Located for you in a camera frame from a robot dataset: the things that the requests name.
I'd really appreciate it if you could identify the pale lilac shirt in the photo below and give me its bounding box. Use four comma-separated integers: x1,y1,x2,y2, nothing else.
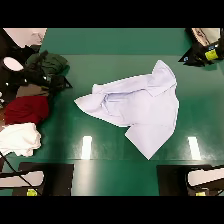
73,59,181,161

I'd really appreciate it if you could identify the dark green garment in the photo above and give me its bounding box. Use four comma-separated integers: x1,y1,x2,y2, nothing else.
24,49,71,92

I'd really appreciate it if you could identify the brown garment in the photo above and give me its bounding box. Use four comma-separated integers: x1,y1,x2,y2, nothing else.
14,83,52,100

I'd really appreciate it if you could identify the red garment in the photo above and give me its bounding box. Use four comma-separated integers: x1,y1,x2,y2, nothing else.
3,95,51,127

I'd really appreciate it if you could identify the white garment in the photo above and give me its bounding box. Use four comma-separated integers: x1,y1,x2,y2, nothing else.
0,121,43,158

